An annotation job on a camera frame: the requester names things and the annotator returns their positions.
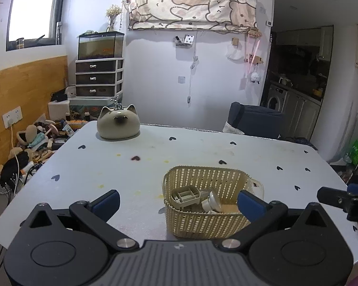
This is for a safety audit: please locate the washing machine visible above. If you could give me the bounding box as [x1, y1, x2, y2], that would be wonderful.
[267, 84, 288, 113]

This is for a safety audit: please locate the green packet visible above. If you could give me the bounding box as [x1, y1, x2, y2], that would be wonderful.
[344, 140, 358, 163]

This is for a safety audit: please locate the white wall socket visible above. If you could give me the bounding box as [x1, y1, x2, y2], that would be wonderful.
[2, 106, 22, 127]

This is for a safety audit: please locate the white storage box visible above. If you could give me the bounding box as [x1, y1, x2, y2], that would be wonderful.
[47, 99, 71, 120]

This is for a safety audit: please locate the white cloth pouch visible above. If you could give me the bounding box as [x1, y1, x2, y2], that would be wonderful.
[226, 43, 245, 61]

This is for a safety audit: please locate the beige divided plastic tray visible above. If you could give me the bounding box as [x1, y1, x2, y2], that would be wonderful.
[170, 186, 204, 211]

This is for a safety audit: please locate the beige woven plastic basket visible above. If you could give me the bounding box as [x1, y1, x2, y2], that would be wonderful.
[162, 165, 265, 240]

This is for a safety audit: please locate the window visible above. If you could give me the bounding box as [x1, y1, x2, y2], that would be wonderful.
[5, 0, 64, 52]

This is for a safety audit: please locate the glass fish tank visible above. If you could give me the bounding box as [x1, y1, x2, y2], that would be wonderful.
[77, 31, 125, 61]

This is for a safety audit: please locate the dark bag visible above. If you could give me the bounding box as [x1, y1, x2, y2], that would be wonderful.
[279, 136, 319, 151]

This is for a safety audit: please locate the pile of floor clutter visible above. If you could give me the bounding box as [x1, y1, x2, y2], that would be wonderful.
[0, 118, 88, 192]

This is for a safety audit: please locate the dark blue chair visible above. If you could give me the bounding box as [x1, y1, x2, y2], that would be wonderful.
[228, 101, 286, 140]

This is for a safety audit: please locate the beige cat-shaped ceramic ornament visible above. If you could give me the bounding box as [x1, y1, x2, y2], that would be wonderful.
[96, 104, 141, 140]

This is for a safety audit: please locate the white round suction cup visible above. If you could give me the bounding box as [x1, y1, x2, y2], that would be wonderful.
[201, 190, 223, 214]

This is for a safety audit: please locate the patterned storage box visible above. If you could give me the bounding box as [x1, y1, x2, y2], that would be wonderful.
[69, 97, 122, 123]

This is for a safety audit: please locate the white drawer cabinet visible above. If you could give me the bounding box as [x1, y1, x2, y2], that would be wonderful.
[75, 58, 125, 98]

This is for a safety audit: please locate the grey lower kitchen cabinet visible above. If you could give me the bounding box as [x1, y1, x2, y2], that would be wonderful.
[283, 89, 322, 141]

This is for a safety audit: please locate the white power cable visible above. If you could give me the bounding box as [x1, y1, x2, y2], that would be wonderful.
[10, 124, 21, 193]

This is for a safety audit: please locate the hanging white charger cable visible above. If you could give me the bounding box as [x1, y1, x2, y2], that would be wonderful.
[187, 56, 200, 104]

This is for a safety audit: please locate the vase with dried flowers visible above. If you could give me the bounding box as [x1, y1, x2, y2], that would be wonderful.
[105, 4, 122, 33]

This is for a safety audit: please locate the small clear wall shelf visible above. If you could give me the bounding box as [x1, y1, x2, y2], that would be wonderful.
[175, 34, 195, 48]

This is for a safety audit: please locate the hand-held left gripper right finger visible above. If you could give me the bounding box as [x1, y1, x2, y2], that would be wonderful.
[218, 191, 341, 252]

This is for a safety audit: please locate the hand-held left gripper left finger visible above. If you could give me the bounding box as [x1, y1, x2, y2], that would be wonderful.
[16, 190, 139, 252]

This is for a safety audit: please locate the bear print cloth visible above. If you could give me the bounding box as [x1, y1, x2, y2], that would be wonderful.
[123, 0, 258, 34]

